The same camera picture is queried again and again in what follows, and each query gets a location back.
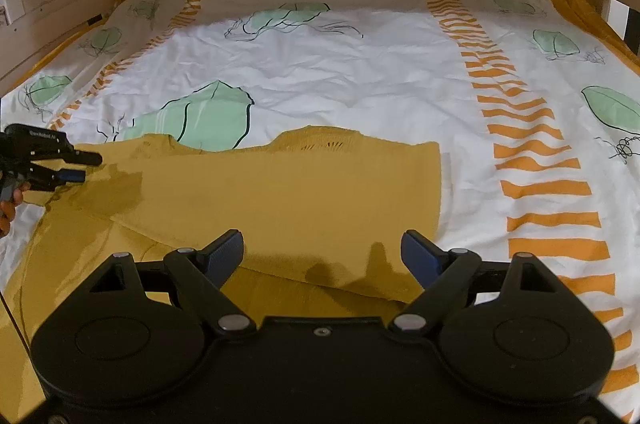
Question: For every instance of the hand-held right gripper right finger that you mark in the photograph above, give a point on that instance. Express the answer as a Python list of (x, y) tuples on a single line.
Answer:
[(419, 254)]

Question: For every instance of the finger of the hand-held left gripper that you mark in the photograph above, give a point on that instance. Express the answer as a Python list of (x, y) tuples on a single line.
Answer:
[(72, 176), (85, 157)]

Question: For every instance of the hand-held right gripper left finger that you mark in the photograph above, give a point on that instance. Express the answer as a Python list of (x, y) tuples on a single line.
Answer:
[(227, 255)]

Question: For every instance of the mustard yellow knit sweater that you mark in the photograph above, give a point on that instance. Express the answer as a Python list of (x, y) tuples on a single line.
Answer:
[(280, 194)]

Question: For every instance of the person's left hand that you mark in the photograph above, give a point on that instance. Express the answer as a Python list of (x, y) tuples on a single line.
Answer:
[(7, 214)]

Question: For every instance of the white leaf-print bed sheet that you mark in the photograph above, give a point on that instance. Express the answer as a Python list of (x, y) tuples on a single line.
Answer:
[(350, 68)]

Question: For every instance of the orange under sheet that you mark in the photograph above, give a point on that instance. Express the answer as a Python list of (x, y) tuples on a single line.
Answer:
[(595, 18)]

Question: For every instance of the white wall socket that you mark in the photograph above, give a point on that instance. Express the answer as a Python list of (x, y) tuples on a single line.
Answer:
[(10, 6)]

